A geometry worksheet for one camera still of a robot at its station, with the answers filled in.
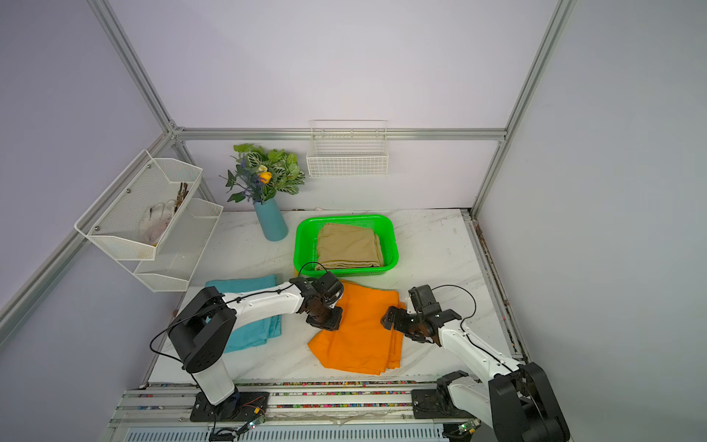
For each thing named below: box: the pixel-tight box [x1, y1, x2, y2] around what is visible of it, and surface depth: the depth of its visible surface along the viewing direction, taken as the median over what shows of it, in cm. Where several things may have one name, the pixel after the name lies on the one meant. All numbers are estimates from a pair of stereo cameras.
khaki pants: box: [314, 222, 384, 271], surface depth 106 cm
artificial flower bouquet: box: [219, 143, 306, 205], surface depth 92 cm
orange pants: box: [307, 279, 405, 376], surface depth 84 cm
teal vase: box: [253, 197, 289, 242], surface depth 110 cm
